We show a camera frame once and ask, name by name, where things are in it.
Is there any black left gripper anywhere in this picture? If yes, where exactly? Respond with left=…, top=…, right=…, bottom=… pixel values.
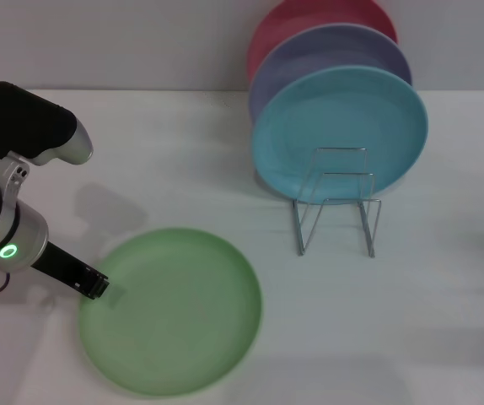
left=30, top=242, right=109, bottom=300

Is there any green round plate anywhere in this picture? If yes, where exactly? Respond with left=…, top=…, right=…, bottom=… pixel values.
left=77, top=227, right=264, bottom=397

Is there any cyan round plate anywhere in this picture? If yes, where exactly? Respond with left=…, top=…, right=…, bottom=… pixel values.
left=251, top=65, right=430, bottom=207

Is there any purple round plate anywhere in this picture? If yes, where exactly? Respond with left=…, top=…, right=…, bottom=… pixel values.
left=249, top=24, right=414, bottom=123

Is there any red round plate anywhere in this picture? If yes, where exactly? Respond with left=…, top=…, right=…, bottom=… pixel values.
left=246, top=0, right=399, bottom=84

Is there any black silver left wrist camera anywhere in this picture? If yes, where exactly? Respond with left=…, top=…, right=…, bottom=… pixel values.
left=0, top=81, right=94, bottom=165

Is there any silver wire plate rack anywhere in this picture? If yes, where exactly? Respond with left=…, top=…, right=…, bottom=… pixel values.
left=292, top=146, right=383, bottom=258

